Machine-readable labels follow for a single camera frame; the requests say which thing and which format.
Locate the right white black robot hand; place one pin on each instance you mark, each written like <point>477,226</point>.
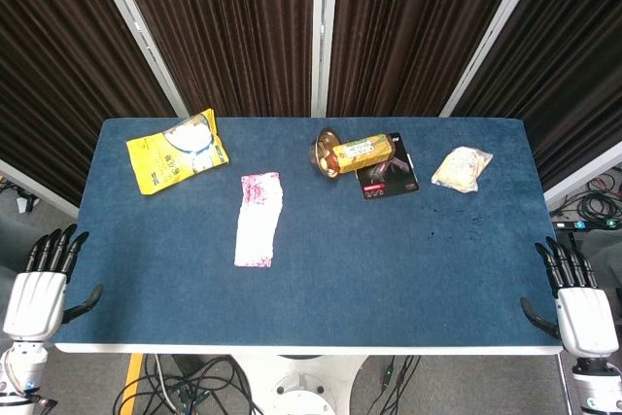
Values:
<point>585,320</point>

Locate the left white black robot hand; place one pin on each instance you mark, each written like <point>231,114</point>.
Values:
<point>34,303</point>

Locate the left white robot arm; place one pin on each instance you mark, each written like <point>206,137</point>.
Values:
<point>22,376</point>

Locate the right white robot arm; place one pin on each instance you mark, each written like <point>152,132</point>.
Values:
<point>595,383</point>

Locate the black control panel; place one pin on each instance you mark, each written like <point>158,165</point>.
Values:
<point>590,225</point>

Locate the clear bag of bread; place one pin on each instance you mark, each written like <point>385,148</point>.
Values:
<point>461,169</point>

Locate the yellow snack bag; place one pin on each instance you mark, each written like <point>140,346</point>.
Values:
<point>175,152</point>

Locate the dark brown curtain panel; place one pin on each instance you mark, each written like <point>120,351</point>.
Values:
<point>58,70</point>
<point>563,70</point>
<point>413,31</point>
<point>228,31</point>

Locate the black red card package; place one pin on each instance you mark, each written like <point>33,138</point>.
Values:
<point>391,179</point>

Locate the yellow biscuit pack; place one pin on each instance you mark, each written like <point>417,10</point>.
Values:
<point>364,152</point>

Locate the blue felt table cover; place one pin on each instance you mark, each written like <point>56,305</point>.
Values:
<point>311,279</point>

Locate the stainless steel bowl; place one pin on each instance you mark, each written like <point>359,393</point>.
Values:
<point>321,148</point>

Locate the white table pedestal base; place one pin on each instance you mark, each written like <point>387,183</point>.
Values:
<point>301,383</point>

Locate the white partition frame post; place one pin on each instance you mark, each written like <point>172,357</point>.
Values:
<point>141,41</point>
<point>324,31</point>
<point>495,36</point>

